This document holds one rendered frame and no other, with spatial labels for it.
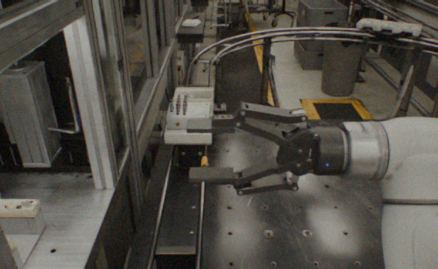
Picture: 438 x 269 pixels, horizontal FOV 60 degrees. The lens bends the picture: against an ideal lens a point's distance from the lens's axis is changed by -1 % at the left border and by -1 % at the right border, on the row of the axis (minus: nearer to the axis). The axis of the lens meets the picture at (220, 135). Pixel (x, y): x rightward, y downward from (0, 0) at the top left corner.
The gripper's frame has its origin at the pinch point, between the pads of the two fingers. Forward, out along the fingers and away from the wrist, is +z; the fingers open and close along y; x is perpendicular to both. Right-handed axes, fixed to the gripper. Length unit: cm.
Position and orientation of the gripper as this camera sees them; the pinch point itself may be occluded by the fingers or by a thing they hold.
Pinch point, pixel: (205, 151)
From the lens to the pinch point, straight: 58.0
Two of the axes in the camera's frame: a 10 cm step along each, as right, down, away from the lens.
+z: -10.0, 0.0, 0.0
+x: 0.0, 4.9, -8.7
